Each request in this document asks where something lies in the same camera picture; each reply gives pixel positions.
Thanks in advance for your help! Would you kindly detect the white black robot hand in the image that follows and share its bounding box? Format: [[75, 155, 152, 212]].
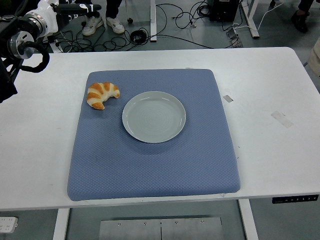
[[31, 0, 103, 35]]

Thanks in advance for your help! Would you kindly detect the croissant bread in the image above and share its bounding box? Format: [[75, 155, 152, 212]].
[[86, 81, 121, 111]]

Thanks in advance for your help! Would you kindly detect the grey round plate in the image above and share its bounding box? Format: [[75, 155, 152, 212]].
[[121, 90, 187, 145]]

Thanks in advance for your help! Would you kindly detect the grey metal plate with screws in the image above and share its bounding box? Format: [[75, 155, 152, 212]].
[[99, 216, 223, 240]]

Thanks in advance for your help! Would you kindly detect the person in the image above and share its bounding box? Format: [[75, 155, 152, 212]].
[[290, 0, 320, 33], [81, 0, 126, 37]]

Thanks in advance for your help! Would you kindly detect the white background desk leg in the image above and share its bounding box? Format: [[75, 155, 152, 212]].
[[241, 0, 261, 39], [149, 0, 158, 42]]

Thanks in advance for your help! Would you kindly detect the black equipment box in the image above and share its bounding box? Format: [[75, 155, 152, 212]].
[[209, 0, 241, 22]]

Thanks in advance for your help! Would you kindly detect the blue quilted mat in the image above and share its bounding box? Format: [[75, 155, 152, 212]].
[[66, 68, 242, 202]]

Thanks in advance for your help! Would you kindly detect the white table leg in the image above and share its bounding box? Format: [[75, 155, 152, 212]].
[[52, 208, 71, 240], [238, 199, 260, 240]]

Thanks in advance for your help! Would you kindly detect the white power strip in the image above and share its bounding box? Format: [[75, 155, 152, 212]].
[[0, 216, 19, 234]]

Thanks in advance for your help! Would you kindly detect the large grey tape piece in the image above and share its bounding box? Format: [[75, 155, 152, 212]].
[[270, 110, 295, 129]]

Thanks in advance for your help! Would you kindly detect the beige fabric object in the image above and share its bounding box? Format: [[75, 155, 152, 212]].
[[306, 37, 320, 78]]

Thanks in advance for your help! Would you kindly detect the black table control panel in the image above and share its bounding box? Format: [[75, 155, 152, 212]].
[[271, 194, 320, 205]]

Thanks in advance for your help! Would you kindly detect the tangled black floor cable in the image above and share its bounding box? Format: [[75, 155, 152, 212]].
[[53, 24, 132, 53]]

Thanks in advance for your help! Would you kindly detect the coiled black cable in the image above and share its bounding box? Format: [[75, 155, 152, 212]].
[[130, 29, 149, 44]]

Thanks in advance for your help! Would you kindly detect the long black floor cable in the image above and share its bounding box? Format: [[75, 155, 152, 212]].
[[154, 2, 216, 50]]

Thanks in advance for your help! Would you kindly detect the white floor cable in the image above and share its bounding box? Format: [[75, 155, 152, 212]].
[[232, 2, 285, 32]]

